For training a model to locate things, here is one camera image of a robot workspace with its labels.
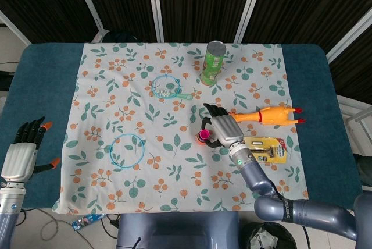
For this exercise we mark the dark teal chair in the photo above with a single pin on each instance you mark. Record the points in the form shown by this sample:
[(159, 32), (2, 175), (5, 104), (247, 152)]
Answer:
[(363, 167)]

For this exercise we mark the teal table cover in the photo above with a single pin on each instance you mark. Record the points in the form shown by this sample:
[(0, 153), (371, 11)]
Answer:
[(40, 86)]

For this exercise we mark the yellow rubber chicken toy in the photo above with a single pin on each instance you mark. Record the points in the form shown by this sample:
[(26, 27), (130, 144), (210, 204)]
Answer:
[(276, 115)]

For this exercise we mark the floral print tablecloth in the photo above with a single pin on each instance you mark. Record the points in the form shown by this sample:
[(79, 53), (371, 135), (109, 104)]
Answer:
[(186, 190)]

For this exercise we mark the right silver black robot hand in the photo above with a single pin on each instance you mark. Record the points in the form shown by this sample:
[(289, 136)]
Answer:
[(228, 129)]

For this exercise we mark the orange plastic cup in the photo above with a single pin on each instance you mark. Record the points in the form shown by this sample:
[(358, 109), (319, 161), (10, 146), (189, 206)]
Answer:
[(199, 143)]

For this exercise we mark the dark chair back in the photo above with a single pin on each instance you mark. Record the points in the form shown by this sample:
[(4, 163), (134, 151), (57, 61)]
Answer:
[(120, 37)]

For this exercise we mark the green chips can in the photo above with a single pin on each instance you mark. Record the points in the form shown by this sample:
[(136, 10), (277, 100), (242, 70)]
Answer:
[(213, 65)]

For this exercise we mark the pink plastic cup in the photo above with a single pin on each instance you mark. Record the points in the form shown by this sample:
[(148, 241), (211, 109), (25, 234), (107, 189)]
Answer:
[(204, 134)]

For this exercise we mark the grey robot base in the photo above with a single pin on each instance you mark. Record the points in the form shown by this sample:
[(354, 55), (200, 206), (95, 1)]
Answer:
[(177, 231)]

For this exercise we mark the razor in yellow blister pack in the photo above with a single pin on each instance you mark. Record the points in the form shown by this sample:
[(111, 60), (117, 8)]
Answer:
[(276, 151)]

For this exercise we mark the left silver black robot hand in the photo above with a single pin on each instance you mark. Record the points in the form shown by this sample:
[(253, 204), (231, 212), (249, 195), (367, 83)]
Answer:
[(19, 161)]

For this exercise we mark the black trash bin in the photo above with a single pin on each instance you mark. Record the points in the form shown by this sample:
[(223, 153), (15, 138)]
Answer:
[(270, 237)]

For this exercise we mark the white metal rack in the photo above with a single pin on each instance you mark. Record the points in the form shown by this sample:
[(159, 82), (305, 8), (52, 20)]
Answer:
[(357, 112)]

